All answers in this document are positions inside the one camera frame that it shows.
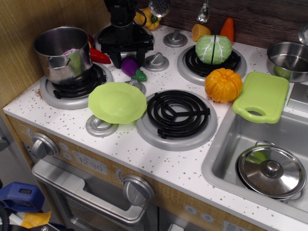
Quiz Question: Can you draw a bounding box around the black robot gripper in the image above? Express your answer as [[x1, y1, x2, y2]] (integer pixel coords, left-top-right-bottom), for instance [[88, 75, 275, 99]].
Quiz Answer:
[[97, 24, 154, 69]]

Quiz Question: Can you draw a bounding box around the purple toy eggplant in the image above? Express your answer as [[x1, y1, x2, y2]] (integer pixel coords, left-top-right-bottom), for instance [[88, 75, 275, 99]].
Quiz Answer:
[[120, 56, 147, 82]]

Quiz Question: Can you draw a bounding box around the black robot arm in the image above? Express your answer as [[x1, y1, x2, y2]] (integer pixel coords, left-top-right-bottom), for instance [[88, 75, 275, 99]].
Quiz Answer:
[[97, 0, 154, 68]]

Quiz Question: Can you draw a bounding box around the grey stove knob under plate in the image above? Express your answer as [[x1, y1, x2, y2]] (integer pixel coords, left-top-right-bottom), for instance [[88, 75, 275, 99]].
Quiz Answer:
[[125, 79, 146, 95]]

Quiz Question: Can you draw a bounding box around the light green plastic plate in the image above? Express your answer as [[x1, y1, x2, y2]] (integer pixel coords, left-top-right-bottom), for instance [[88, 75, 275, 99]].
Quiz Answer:
[[88, 82, 147, 124]]

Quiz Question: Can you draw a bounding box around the grey stove knob centre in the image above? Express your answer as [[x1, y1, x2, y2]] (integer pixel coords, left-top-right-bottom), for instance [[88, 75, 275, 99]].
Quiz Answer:
[[143, 52, 169, 72]]

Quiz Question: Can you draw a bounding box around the red toy chili pepper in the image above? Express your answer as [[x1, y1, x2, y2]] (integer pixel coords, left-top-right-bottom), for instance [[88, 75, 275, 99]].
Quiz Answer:
[[88, 35, 111, 64]]

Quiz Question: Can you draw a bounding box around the yellow toy bell pepper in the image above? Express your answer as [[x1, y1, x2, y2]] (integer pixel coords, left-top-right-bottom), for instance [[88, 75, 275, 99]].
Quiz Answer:
[[134, 7, 161, 31]]

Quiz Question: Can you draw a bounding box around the grey stove knob back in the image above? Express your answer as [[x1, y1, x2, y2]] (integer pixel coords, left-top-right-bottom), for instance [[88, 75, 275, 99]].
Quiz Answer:
[[163, 29, 188, 48]]

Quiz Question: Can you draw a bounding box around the purple toy cabbage slice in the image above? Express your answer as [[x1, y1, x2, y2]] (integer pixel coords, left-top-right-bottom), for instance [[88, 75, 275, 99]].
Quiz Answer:
[[62, 48, 78, 55]]

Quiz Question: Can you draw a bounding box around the hanging steel skimmer spoon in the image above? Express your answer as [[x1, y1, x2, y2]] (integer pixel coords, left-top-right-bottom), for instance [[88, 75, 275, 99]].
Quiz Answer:
[[148, 0, 171, 18]]

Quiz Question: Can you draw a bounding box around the tall steel pot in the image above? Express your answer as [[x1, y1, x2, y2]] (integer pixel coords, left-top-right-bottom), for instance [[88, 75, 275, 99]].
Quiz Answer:
[[33, 26, 92, 85]]

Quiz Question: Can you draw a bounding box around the back right stove burner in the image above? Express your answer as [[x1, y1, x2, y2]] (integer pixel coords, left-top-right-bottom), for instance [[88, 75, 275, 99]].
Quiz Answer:
[[177, 46, 247, 86]]

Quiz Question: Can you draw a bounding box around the front left stove burner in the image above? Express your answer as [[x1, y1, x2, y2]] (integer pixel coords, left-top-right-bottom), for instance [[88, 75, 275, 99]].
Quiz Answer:
[[40, 64, 113, 110]]

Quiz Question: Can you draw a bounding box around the toy corn cob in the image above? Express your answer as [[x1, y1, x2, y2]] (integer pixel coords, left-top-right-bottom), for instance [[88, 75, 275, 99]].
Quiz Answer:
[[192, 24, 211, 41]]

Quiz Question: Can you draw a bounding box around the grey stove knob front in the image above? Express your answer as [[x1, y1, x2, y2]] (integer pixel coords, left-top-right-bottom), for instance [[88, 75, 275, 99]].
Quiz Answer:
[[86, 115, 118, 137]]

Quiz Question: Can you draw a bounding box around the front right stove burner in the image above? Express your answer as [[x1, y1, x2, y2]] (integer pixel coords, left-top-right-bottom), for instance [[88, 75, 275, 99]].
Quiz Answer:
[[136, 90, 218, 151]]

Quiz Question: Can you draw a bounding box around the green toy cabbage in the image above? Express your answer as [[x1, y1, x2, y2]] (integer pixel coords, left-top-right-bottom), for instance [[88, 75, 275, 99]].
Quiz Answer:
[[195, 35, 232, 65]]

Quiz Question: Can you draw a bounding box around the hanging steel ladle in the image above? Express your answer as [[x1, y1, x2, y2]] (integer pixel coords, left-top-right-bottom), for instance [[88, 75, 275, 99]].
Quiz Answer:
[[196, 0, 210, 24]]

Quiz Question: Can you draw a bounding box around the orange toy pumpkin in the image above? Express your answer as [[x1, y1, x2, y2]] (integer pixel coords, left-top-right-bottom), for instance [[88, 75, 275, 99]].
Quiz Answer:
[[205, 68, 243, 103]]

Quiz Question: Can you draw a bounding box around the orange toy carrot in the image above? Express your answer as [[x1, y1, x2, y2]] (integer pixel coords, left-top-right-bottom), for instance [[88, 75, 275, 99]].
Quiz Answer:
[[220, 17, 234, 44]]

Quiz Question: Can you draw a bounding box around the grey oven dial left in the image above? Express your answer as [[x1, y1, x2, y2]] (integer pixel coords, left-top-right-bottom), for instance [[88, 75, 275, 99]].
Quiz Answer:
[[31, 132, 60, 160]]

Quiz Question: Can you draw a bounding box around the grey oven dial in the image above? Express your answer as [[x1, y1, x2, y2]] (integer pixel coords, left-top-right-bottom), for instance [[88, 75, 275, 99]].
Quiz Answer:
[[31, 132, 60, 160], [123, 174, 155, 209]]

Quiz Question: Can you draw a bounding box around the grey oven dial right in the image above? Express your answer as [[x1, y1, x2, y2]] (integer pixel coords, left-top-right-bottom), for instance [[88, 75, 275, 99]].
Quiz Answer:
[[123, 174, 155, 209]]

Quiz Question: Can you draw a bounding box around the green plastic cutting board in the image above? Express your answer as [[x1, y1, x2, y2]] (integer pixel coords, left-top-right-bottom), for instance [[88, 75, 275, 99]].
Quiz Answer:
[[232, 72, 290, 124]]

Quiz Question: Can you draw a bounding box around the steel saucepan back right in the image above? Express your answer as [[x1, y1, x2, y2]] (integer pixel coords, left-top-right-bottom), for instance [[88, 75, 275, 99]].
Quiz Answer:
[[267, 42, 308, 82]]

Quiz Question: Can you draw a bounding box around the blue clamp tool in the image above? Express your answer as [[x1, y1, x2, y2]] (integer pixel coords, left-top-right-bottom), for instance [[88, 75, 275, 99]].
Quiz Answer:
[[0, 182, 45, 212]]

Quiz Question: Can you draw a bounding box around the steel toy sink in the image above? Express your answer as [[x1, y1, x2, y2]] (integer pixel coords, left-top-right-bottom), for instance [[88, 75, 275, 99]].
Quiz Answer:
[[201, 105, 308, 220]]

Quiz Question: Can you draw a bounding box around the steel pot with lid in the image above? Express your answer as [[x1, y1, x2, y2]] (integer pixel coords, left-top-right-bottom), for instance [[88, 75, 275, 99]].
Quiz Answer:
[[235, 141, 307, 203]]

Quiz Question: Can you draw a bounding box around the yellow cloth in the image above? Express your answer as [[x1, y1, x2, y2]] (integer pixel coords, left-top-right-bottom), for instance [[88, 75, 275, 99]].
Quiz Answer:
[[21, 211, 51, 229]]

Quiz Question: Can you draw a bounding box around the grey oven door handle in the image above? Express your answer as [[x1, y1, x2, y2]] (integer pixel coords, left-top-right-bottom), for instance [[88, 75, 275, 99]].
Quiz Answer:
[[32, 160, 149, 231]]

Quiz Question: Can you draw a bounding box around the black cable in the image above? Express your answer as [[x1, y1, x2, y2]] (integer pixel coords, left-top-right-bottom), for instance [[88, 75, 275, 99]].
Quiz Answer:
[[0, 199, 12, 231]]

